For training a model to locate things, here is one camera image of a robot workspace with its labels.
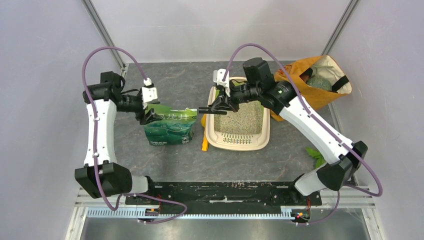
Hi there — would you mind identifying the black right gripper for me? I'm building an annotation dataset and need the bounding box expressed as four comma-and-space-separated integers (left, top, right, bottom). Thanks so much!
211, 80, 261, 113

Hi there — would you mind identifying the black clip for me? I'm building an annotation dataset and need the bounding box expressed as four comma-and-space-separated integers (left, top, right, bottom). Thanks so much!
197, 106, 227, 115

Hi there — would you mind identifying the green cat litter bag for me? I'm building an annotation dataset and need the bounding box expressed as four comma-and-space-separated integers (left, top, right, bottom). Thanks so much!
143, 104, 198, 146

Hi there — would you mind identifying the yellow plastic scoop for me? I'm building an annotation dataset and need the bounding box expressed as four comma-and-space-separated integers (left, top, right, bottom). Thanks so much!
200, 114, 209, 152

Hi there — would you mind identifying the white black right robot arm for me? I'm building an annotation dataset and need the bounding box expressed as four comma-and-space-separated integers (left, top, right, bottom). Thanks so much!
200, 57, 368, 205

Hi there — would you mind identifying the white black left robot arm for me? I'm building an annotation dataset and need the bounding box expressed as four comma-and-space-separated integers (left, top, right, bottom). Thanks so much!
74, 71, 161, 204

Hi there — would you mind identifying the beige green litter box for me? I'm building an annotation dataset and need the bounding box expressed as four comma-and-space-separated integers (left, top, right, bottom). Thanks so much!
204, 76, 271, 152

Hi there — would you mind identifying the green melon in bag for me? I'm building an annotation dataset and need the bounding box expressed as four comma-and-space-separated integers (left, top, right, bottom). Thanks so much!
304, 68, 332, 91

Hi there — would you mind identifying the white radish with leaves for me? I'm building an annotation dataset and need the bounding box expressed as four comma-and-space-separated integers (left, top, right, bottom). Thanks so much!
305, 147, 326, 169

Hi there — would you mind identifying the orange tote bag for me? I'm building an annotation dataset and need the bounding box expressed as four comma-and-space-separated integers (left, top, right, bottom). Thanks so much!
274, 55, 353, 110

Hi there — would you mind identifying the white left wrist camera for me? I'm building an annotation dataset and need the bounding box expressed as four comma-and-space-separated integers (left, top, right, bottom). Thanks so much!
141, 77, 160, 109

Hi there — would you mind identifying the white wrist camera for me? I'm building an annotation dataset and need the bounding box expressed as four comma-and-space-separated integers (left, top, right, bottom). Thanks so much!
141, 77, 160, 109
213, 68, 231, 97

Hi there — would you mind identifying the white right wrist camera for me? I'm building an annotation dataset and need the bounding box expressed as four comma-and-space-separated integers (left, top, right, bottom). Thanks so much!
213, 68, 231, 97

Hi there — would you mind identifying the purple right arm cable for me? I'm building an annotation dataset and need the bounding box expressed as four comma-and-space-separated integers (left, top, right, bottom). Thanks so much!
223, 43, 384, 226

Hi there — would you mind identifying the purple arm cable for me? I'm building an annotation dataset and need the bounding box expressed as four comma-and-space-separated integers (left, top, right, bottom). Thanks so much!
223, 43, 384, 226
81, 45, 188, 225

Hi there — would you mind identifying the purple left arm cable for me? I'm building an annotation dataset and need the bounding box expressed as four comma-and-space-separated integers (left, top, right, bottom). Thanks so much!
81, 45, 188, 225

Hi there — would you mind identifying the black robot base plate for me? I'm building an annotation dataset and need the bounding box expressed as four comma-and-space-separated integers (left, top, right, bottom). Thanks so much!
148, 181, 322, 215

